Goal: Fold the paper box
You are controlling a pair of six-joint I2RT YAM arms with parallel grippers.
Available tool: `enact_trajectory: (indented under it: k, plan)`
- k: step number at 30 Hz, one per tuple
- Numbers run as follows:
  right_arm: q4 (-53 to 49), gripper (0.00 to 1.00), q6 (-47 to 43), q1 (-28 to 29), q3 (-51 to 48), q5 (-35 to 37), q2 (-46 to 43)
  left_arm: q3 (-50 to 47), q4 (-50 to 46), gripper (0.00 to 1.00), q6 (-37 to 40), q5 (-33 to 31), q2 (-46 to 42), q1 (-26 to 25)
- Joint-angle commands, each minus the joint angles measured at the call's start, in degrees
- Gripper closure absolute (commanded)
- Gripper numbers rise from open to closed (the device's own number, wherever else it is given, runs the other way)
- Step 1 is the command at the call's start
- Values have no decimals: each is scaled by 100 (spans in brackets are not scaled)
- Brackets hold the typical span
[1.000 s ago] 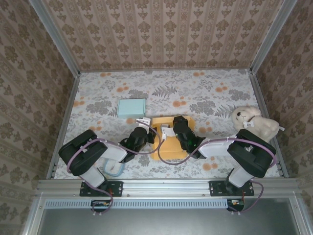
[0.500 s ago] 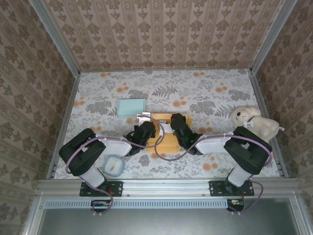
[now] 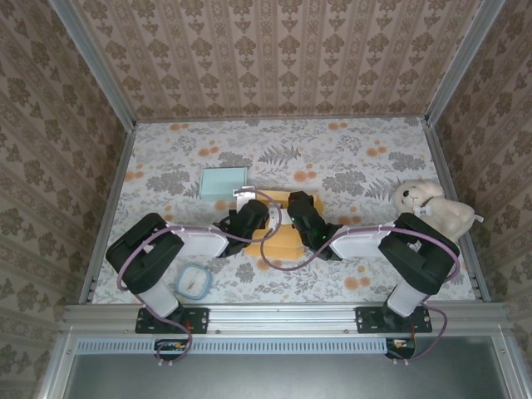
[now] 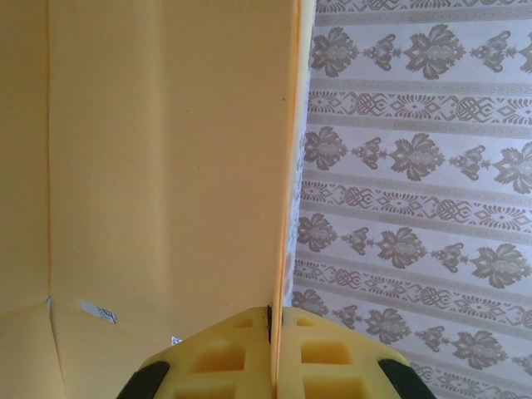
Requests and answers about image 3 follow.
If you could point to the cream plush dog toy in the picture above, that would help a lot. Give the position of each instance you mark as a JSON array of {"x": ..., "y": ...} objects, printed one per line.
[{"x": 440, "y": 205}]

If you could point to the square container blue rim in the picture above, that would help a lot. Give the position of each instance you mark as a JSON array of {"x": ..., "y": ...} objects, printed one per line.
[{"x": 193, "y": 282}]

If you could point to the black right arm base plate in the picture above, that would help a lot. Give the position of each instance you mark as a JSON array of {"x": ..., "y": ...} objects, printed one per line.
[{"x": 367, "y": 320}]

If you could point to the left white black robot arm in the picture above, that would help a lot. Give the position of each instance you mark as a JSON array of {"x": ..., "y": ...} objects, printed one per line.
[{"x": 199, "y": 243}]

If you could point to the orange paper box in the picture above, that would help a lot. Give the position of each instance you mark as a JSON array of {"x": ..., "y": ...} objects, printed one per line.
[{"x": 282, "y": 249}]

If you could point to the grey metal sheet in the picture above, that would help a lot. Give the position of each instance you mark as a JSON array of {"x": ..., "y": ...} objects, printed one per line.
[{"x": 270, "y": 378}]

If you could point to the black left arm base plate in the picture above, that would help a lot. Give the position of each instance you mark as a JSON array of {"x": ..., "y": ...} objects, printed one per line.
[{"x": 199, "y": 320}]

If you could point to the aluminium side rail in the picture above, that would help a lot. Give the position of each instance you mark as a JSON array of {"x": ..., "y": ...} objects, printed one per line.
[
  {"x": 110, "y": 208},
  {"x": 443, "y": 166}
]

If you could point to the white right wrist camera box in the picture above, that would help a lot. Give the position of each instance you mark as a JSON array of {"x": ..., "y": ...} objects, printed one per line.
[{"x": 282, "y": 218}]

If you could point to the small black electronics board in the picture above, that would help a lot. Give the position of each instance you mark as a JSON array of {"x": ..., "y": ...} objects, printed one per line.
[
  {"x": 172, "y": 349},
  {"x": 401, "y": 348}
]

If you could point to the teal paper box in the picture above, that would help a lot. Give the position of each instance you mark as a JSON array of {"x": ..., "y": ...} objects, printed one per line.
[{"x": 222, "y": 183}]

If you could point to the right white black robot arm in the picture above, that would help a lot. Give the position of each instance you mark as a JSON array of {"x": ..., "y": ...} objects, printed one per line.
[{"x": 415, "y": 253}]

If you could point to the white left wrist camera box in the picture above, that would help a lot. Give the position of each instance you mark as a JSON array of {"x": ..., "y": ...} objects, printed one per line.
[{"x": 243, "y": 193}]

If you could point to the aluminium frame post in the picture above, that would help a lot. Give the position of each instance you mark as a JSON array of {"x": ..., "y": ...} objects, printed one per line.
[
  {"x": 95, "y": 62},
  {"x": 461, "y": 62}
]

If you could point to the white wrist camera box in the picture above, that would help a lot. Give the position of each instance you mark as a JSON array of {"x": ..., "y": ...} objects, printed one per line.
[
  {"x": 243, "y": 193},
  {"x": 282, "y": 218}
]

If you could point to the aluminium mounting rail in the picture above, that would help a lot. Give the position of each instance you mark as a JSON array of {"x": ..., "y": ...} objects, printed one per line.
[{"x": 282, "y": 318}]

